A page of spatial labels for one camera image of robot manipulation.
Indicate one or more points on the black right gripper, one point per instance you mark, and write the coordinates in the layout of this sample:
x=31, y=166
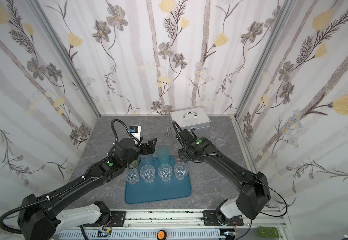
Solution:
x=181, y=135

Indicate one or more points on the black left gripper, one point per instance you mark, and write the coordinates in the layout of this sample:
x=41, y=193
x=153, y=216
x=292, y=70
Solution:
x=144, y=147

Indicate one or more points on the blue plastic cup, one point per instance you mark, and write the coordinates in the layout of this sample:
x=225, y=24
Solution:
x=146, y=160

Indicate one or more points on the teal plastic cup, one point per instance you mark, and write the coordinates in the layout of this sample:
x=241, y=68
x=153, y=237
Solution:
x=163, y=155

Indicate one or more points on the yellow plastic cup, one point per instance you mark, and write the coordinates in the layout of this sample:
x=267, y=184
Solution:
x=135, y=164

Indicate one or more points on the clear faceted glass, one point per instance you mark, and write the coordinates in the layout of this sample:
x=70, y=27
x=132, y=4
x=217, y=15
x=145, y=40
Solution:
x=181, y=170
x=147, y=173
x=132, y=176
x=165, y=172
x=222, y=138

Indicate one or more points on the clear faceted glass back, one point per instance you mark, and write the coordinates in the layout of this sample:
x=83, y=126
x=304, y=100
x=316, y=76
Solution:
x=181, y=170

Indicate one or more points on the teal plastic tray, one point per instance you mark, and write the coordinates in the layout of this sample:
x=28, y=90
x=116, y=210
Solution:
x=143, y=192

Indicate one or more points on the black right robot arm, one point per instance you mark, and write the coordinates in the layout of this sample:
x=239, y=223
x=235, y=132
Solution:
x=254, y=193

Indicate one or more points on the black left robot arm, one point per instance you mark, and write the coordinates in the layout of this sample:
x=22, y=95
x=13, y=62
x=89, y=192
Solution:
x=38, y=220

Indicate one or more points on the silver surgical forceps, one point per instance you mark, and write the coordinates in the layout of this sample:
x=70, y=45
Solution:
x=168, y=133

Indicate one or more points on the silver aluminium first aid case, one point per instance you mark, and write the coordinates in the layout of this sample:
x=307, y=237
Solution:
x=195, y=120

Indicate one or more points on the clear glass front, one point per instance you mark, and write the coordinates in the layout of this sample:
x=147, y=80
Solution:
x=213, y=132

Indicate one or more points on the orange black knob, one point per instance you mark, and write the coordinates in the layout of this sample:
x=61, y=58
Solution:
x=162, y=235

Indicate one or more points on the green circuit board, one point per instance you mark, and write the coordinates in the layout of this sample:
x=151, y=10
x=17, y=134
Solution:
x=269, y=232

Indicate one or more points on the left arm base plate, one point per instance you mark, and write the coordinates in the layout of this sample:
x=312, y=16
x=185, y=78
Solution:
x=115, y=219

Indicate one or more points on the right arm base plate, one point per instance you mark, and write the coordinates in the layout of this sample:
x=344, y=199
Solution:
x=212, y=218

